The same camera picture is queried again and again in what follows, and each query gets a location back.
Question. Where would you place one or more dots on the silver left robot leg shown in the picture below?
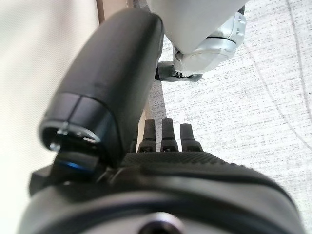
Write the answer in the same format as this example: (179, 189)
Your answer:
(195, 24)

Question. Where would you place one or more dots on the grey striped area rug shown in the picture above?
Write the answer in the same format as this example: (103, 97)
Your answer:
(243, 109)

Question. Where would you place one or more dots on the large bed with beige cover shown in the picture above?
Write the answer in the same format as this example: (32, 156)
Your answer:
(36, 61)

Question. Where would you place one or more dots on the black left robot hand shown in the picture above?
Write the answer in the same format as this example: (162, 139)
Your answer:
(109, 73)

